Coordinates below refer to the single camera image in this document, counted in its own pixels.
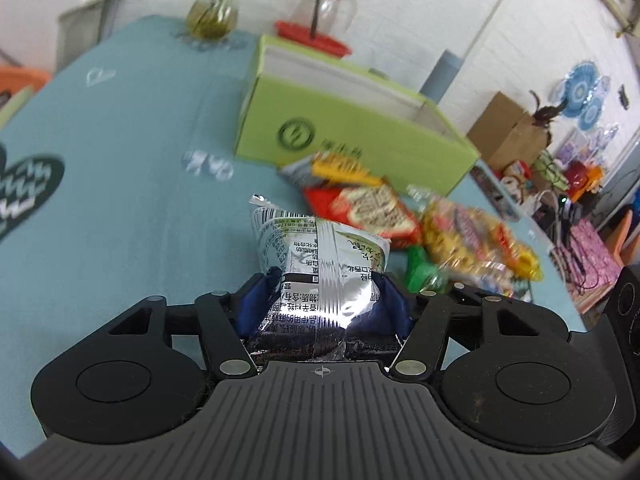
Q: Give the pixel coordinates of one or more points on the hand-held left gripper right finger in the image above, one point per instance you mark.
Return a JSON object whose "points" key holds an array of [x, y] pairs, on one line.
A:
{"points": [[395, 306]]}

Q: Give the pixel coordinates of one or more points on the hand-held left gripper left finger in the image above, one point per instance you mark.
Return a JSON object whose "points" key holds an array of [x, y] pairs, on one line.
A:
{"points": [[255, 296]]}

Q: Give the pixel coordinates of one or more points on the small translucent green snack packet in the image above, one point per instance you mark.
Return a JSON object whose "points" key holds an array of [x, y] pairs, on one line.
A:
{"points": [[417, 267]]}

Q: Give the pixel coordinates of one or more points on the silver snack packet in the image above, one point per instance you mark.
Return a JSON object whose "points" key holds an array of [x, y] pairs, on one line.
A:
{"points": [[320, 280]]}

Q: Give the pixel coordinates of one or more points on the yellow bag of snacks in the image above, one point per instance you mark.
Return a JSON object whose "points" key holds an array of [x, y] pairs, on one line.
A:
{"points": [[470, 240]]}

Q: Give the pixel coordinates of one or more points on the light green cardboard box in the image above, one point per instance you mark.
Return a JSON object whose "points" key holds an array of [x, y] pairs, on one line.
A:
{"points": [[350, 130]]}

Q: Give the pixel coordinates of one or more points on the purple patterned cloth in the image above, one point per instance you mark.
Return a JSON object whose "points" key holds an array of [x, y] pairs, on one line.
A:
{"points": [[595, 250]]}

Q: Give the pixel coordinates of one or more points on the orange chair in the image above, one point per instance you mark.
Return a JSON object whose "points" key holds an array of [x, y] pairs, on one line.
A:
{"points": [[625, 235]]}

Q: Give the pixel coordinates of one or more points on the red snack packet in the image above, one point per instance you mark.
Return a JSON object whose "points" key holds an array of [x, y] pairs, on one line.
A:
{"points": [[370, 210]]}

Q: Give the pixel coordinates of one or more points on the red toy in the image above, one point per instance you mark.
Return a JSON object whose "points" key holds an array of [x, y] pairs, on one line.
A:
{"points": [[577, 175]]}

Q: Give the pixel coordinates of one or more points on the yellow and grey snack packet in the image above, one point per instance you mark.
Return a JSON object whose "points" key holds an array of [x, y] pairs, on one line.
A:
{"points": [[335, 165]]}

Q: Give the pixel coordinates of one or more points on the green and white patterned bag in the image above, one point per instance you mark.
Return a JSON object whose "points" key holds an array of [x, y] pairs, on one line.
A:
{"points": [[547, 170]]}

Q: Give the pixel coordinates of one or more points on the teal printed tablecloth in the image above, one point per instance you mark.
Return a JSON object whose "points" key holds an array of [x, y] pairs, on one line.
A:
{"points": [[125, 185]]}

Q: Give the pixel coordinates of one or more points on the brown cardboard box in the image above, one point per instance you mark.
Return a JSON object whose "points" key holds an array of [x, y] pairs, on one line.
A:
{"points": [[500, 125]]}

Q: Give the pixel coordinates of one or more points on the grey-blue cylinder bottle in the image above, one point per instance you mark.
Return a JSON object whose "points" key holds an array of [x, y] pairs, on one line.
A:
{"points": [[442, 80]]}

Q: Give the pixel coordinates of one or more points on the glass vase with yellow flowers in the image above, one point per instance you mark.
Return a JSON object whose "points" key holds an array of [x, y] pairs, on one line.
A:
{"points": [[210, 20]]}

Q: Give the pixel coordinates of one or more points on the clear glass pitcher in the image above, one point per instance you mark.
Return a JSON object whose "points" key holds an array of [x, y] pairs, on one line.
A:
{"points": [[332, 10]]}

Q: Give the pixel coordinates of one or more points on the dark stick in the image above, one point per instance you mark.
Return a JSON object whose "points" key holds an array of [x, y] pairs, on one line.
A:
{"points": [[317, 5]]}

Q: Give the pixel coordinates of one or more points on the orange plastic basket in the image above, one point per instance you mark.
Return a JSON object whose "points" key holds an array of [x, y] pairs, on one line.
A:
{"points": [[22, 80]]}

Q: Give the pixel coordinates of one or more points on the white cabinet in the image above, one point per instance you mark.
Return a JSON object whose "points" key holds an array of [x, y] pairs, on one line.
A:
{"points": [[85, 25]]}

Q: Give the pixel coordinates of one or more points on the blue patterned wall fans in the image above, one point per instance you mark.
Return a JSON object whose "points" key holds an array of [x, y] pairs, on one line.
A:
{"points": [[580, 92]]}

